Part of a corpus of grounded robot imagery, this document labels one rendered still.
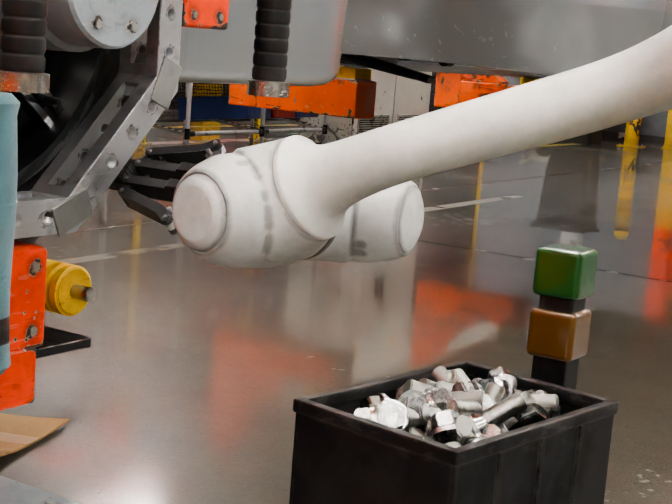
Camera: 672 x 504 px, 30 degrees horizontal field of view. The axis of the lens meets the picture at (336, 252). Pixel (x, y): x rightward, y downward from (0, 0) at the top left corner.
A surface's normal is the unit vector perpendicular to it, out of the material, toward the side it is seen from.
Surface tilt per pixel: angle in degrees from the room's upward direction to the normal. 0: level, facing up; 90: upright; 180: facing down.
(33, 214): 90
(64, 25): 139
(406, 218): 87
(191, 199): 92
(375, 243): 123
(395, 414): 69
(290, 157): 46
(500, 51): 105
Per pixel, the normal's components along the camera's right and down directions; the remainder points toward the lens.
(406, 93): 0.85, 0.15
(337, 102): -0.54, 0.09
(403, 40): -0.51, 0.37
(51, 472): 0.07, -0.98
